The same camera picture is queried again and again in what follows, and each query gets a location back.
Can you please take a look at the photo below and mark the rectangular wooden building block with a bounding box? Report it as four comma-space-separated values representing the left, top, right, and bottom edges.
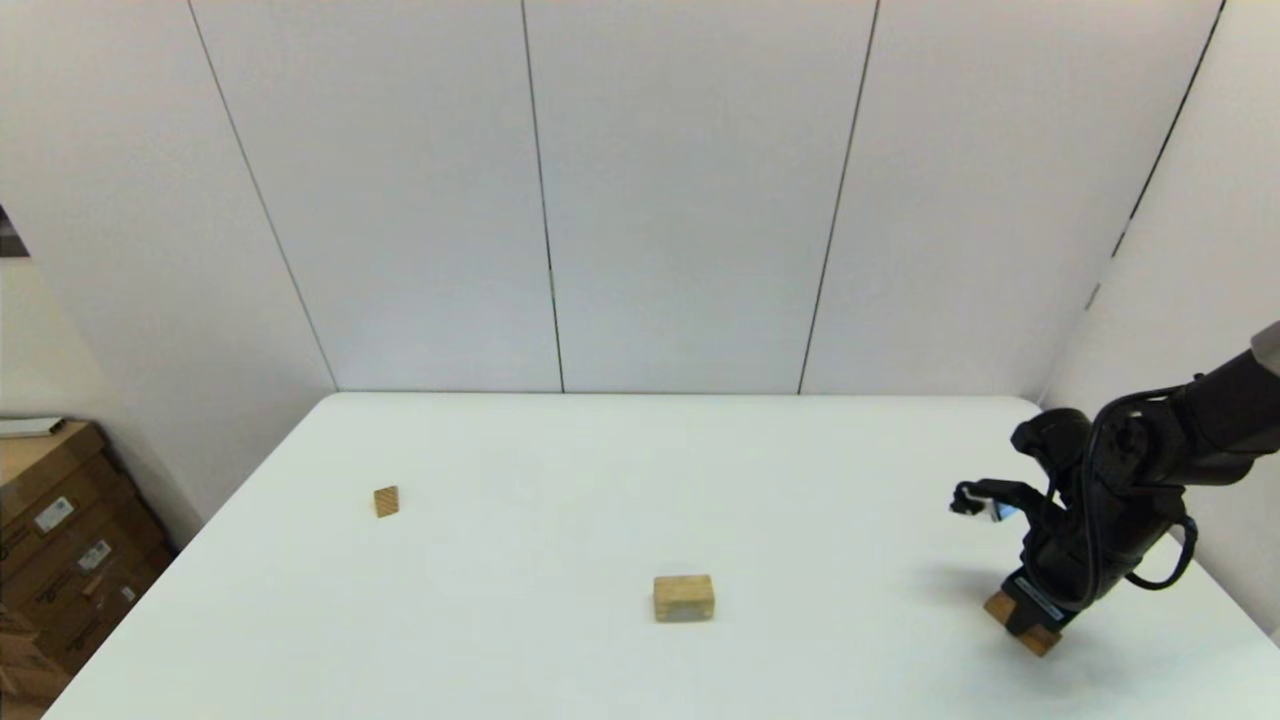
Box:
983, 590, 1064, 658

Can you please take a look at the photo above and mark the arched wooden building block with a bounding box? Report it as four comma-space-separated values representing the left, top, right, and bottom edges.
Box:
654, 574, 716, 623

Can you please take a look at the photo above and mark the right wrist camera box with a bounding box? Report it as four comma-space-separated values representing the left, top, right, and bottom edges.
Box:
949, 479, 1047, 524

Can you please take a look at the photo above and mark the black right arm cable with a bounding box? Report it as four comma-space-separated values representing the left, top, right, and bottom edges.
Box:
1085, 388, 1200, 593

